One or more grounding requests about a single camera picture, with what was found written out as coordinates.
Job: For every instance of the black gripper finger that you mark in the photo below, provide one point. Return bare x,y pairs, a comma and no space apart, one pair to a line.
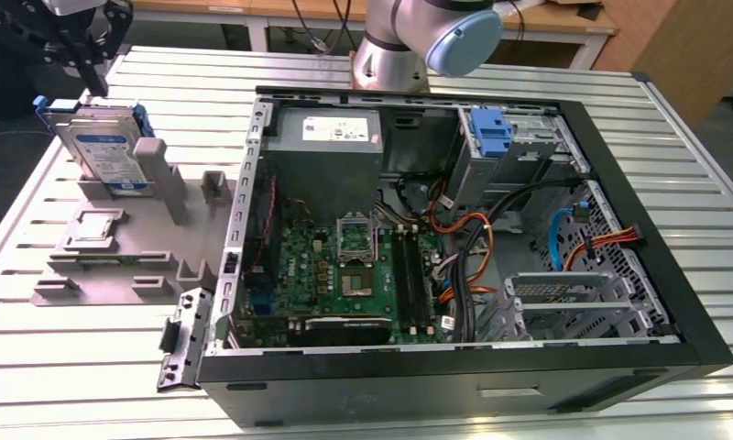
92,73
12,34

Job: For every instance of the hard disk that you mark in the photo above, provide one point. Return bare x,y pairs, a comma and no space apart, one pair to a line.
100,151

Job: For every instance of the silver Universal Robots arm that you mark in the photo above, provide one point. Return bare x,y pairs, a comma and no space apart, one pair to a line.
391,59

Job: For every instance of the metal disk bay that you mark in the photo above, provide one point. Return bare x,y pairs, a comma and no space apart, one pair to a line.
587,305

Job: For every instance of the black office chair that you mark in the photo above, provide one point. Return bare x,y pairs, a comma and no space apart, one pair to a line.
5,91

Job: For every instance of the silver CPU chip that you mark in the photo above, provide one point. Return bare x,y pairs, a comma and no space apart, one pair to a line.
95,227

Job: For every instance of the grey parts rack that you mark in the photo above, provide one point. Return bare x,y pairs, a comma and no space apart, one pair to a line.
140,256

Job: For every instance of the green RAM stick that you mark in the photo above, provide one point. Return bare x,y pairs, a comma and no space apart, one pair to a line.
100,261

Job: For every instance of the grey power supply unit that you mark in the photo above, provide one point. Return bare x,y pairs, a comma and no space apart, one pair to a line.
324,179

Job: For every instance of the green motherboard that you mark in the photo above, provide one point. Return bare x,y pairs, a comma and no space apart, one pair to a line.
306,270

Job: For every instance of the grey expansion card retainer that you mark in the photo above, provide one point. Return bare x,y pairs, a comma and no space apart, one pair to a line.
190,321

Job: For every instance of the CPU socket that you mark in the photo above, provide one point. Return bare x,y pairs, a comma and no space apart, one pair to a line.
359,283

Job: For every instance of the blue plastic drive latch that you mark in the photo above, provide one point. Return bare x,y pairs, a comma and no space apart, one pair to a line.
492,133

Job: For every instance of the grey metal drive cage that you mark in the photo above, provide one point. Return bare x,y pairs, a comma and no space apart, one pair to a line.
483,183

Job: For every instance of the black RAM slot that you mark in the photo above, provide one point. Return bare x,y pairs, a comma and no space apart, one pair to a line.
424,279
406,279

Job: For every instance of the black graphics card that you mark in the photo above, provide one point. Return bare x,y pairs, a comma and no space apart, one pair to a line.
342,331

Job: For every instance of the wide white-framed wooden desk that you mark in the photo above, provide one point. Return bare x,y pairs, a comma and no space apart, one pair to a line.
575,18

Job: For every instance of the black open PC case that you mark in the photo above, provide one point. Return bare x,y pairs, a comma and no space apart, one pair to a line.
403,394

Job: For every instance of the brown wooden cabinet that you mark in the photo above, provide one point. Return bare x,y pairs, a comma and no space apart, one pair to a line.
696,55

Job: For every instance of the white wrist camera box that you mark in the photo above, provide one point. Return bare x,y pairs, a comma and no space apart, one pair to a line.
73,7

